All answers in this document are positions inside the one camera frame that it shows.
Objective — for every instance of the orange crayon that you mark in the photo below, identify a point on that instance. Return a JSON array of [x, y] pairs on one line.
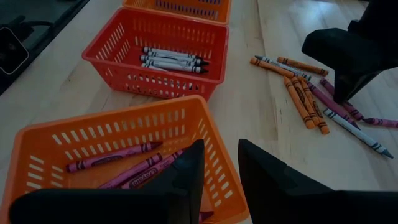
[[301, 66], [317, 112], [298, 102], [304, 99], [270, 68]]

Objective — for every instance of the orange plastic basket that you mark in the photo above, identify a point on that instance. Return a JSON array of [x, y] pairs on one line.
[[84, 180], [224, 12]]

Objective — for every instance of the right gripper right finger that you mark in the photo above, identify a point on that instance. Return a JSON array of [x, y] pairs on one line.
[[280, 199]]

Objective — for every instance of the grey crayon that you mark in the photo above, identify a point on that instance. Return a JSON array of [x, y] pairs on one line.
[[357, 132], [186, 59], [174, 66], [171, 53], [152, 66], [280, 66]]

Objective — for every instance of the black table-level camera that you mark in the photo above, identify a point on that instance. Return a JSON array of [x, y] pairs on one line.
[[12, 51]]

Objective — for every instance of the purple crayon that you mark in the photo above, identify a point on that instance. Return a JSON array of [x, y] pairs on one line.
[[329, 104], [136, 169], [112, 157], [354, 110], [146, 179], [382, 122]]

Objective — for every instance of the red plastic basket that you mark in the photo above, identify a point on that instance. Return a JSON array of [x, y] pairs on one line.
[[99, 70]]

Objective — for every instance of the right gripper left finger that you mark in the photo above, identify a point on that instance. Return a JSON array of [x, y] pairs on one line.
[[161, 205]]

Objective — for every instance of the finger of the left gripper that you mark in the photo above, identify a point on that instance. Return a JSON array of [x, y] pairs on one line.
[[345, 84]]

